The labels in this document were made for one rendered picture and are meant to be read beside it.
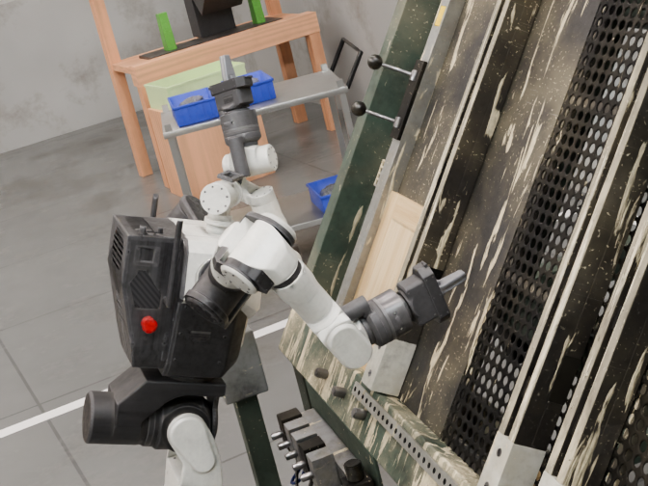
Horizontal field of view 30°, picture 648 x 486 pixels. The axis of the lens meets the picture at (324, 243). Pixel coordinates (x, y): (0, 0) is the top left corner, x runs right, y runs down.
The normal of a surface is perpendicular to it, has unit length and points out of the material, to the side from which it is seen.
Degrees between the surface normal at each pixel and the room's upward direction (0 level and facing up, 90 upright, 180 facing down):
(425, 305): 90
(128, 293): 90
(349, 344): 104
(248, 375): 90
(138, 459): 0
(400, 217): 57
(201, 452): 90
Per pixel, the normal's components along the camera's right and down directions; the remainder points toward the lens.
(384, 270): -0.89, -0.26
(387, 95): 0.31, 0.24
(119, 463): -0.22, -0.92
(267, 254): 0.08, -0.31
